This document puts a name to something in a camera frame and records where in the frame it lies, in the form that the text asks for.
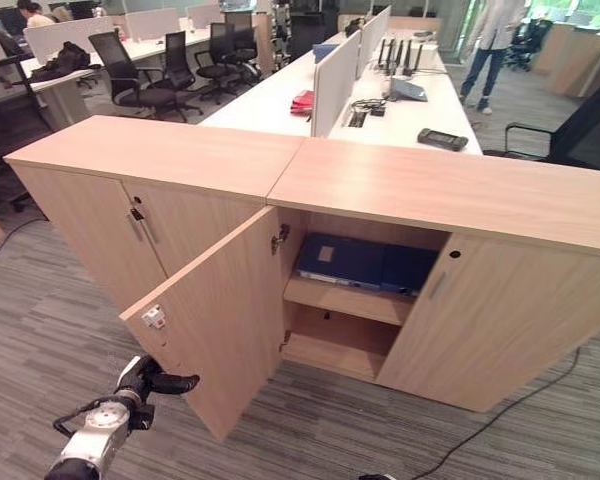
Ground black floor cable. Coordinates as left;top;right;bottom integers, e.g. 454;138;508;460
0;217;49;269
359;345;582;480

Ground white desk with bag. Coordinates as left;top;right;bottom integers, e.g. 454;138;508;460
0;52;104;131

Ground black mesh office chair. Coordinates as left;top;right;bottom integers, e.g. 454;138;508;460
194;21;261;105
163;30;201;96
88;29;204;124

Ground black handheld controller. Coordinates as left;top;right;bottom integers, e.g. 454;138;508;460
417;128;470;151

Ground blue box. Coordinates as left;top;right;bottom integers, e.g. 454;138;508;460
311;43;342;62

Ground black antenna router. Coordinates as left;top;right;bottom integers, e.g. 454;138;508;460
377;37;425;78

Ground black cables on desk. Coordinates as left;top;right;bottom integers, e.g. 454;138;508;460
349;98;389;119

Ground dark blue plain folder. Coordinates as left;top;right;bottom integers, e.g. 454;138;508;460
380;244;440;299

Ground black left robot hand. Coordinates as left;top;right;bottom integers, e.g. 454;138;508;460
113;355;201;404

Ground white red door latch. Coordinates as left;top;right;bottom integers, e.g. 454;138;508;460
140;304;166;330

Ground wooden cabinet door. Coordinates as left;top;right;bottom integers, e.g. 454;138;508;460
118;205;285;443
377;234;600;414

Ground wooden cabinet with open door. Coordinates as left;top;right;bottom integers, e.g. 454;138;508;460
266;137;600;414

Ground wooden cabinet shelf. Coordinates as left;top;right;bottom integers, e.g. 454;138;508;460
282;275;417;328

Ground wooden cabinet with closed doors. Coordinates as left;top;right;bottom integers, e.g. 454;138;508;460
3;114;307;314

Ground seated person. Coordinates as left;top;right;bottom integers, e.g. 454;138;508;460
15;0;56;30

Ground long white desk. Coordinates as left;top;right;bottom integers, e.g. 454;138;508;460
198;28;484;156

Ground white desk divider panel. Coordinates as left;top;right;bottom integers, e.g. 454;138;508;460
310;43;363;139
357;4;393;80

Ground blue folder with label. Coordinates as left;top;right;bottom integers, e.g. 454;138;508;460
295;233;387;292

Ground black bag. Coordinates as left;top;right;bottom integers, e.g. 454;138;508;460
29;41;91;84

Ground closed wooden cabinet door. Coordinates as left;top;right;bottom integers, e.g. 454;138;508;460
377;234;600;414

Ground silver door handle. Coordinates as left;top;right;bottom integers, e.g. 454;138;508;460
140;215;160;245
126;213;145;244

